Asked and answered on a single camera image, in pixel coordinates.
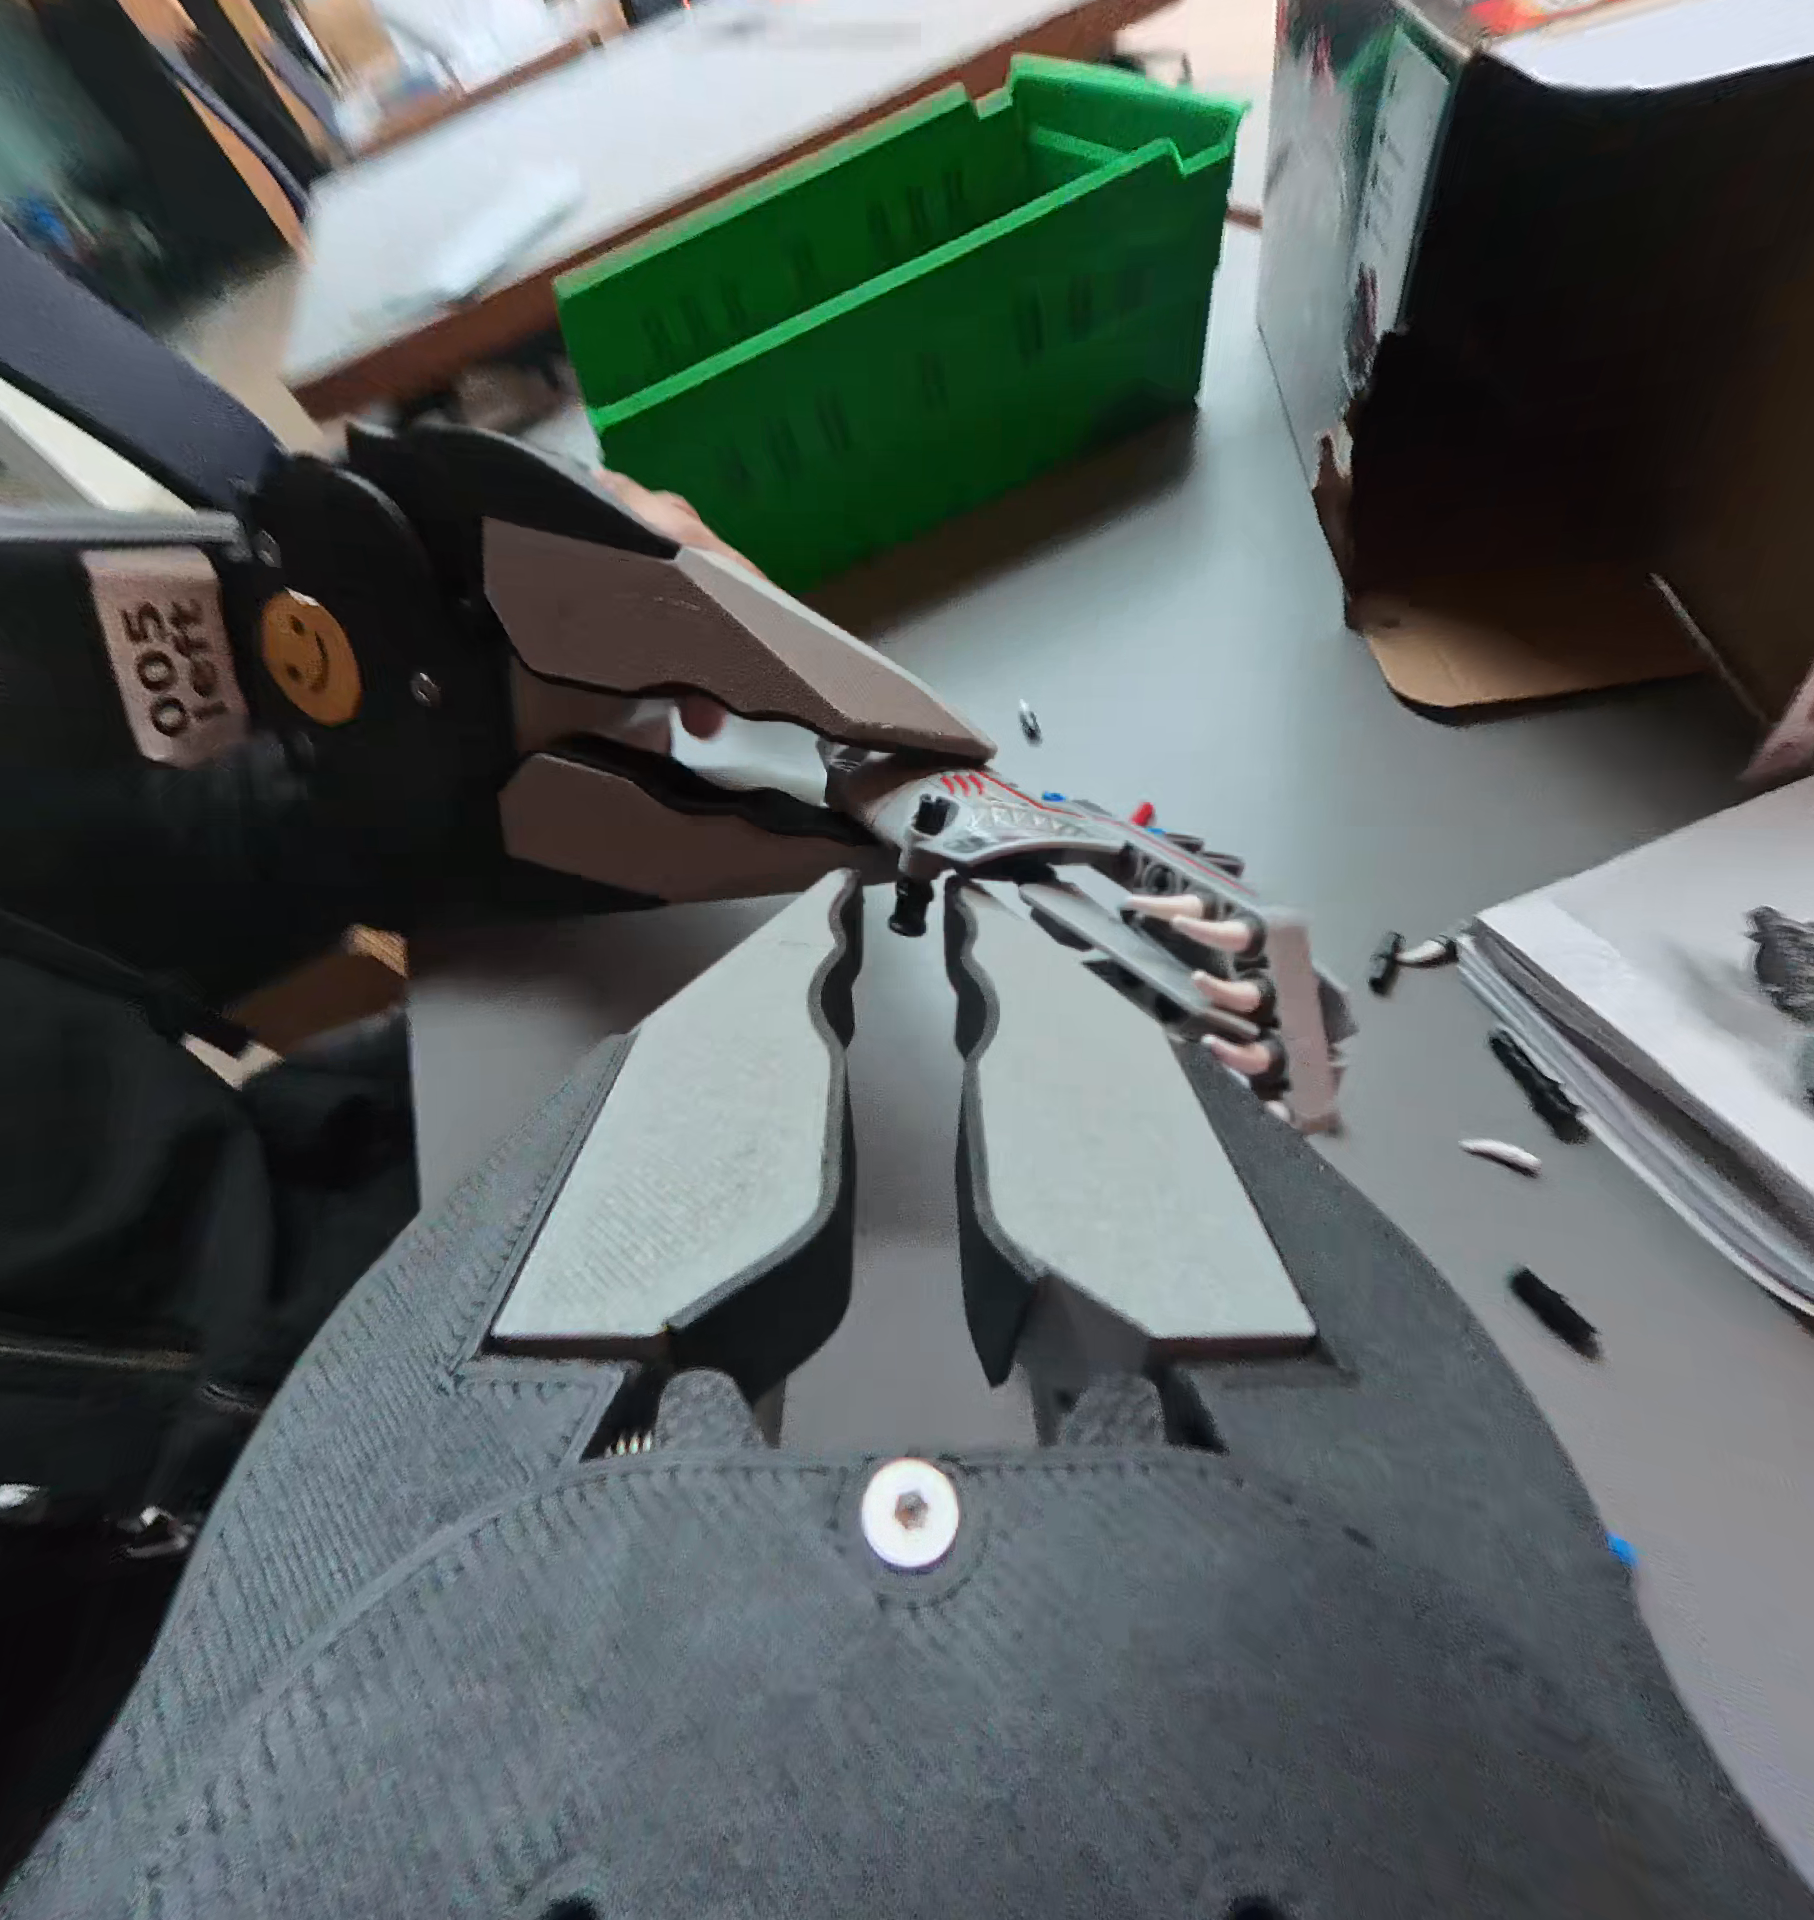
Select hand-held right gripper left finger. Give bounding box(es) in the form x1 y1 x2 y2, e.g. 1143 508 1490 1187
485 868 868 1398

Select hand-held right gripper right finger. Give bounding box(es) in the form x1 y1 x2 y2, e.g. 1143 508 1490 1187
936 879 1320 1396

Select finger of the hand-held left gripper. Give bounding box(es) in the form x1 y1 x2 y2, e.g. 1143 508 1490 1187
479 516 999 764
496 747 916 906

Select grey lego claw assembly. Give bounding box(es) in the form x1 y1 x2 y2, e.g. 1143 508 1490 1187
820 738 1362 1139

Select person's left forearm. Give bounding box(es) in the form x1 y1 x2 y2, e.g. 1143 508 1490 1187
0 706 653 1038

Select printed cardboard lego box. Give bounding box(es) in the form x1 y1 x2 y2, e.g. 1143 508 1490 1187
1255 0 1814 790

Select person's left hand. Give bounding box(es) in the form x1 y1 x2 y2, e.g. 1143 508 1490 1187
590 468 771 584

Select paper sheets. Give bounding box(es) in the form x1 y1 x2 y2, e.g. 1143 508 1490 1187
329 158 587 325

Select green plastic bin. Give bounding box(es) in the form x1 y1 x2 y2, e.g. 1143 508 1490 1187
551 52 1250 598

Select grey background table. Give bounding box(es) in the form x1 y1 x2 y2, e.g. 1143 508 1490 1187
280 0 1178 424

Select white instruction booklet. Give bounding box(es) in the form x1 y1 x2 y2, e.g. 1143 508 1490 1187
1452 778 1814 1342

